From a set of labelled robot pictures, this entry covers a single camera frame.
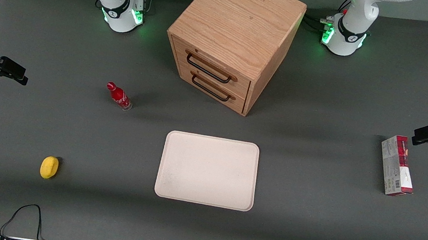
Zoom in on wooden drawer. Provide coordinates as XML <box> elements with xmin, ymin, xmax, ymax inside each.
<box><xmin>164</xmin><ymin>35</ymin><xmax>256</xmax><ymax>101</ymax></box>
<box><xmin>171</xmin><ymin>58</ymin><xmax>253</xmax><ymax>115</ymax></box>

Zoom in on wooden drawer cabinet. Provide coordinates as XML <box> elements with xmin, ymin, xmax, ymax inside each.
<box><xmin>157</xmin><ymin>0</ymin><xmax>308</xmax><ymax>123</ymax></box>

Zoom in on red plaid cardboard box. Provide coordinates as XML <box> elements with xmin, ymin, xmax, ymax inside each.
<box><xmin>375</xmin><ymin>133</ymin><xmax>421</xmax><ymax>199</ymax></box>

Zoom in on yellow lemon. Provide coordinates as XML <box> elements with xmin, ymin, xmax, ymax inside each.
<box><xmin>39</xmin><ymin>155</ymin><xmax>61</xmax><ymax>181</ymax></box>

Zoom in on red soda bottle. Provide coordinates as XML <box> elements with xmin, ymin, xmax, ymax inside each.
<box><xmin>104</xmin><ymin>81</ymin><xmax>136</xmax><ymax>113</ymax></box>

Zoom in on beige plastic tray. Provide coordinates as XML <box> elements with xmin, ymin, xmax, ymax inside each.
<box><xmin>153</xmin><ymin>129</ymin><xmax>262</xmax><ymax>213</ymax></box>

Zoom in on black looped table cable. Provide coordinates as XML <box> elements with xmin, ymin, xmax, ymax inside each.
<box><xmin>0</xmin><ymin>200</ymin><xmax>62</xmax><ymax>240</ymax></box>

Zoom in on black left arm base cables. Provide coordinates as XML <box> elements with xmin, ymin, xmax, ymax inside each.
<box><xmin>303</xmin><ymin>0</ymin><xmax>351</xmax><ymax>35</ymax></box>

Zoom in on black metal drawer handle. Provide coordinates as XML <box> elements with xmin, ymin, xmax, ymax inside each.
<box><xmin>182</xmin><ymin>50</ymin><xmax>242</xmax><ymax>86</ymax></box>
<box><xmin>187</xmin><ymin>70</ymin><xmax>239</xmax><ymax>104</ymax></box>

